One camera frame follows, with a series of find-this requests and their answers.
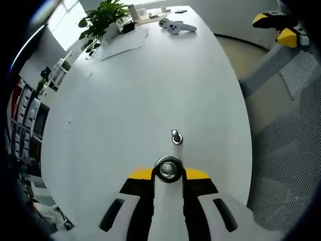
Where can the black pouch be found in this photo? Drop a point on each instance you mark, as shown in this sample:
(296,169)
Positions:
(128,27)

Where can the white game controller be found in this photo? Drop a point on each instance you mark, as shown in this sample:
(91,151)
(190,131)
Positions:
(175,26)

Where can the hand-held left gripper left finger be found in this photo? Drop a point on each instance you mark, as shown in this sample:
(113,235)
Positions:
(100,226)

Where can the white slatted chair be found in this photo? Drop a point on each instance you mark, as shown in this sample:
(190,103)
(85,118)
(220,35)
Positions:
(60,72)

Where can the black phone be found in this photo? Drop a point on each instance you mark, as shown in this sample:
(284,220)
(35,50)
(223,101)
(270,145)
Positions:
(181,11)

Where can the small green plant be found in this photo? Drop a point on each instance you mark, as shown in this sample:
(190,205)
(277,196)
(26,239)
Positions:
(41,86)

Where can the thin steel threaded stud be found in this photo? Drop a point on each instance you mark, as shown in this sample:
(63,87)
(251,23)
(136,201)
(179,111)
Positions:
(175,134)

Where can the white cylindrical bottle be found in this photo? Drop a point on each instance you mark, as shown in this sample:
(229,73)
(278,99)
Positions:
(133,12)

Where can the grey mesh office chair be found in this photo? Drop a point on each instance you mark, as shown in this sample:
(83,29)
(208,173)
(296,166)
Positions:
(288,140)

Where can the white paper sheet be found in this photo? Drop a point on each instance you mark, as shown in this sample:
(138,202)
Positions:
(125,44)

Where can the large steel washer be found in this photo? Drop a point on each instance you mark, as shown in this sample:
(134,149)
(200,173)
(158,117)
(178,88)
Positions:
(156,169)

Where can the green potted plant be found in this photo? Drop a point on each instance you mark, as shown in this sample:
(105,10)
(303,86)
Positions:
(102,17)

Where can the small steel washer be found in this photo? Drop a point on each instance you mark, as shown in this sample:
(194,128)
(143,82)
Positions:
(180,142)

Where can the white shelf with storage bins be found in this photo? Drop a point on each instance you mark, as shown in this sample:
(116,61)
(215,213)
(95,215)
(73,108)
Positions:
(27,115)

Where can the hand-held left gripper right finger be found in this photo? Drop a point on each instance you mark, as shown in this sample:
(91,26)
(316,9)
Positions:
(240,226)

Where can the light wooden board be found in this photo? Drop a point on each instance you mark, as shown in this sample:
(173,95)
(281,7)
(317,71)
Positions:
(150,20)

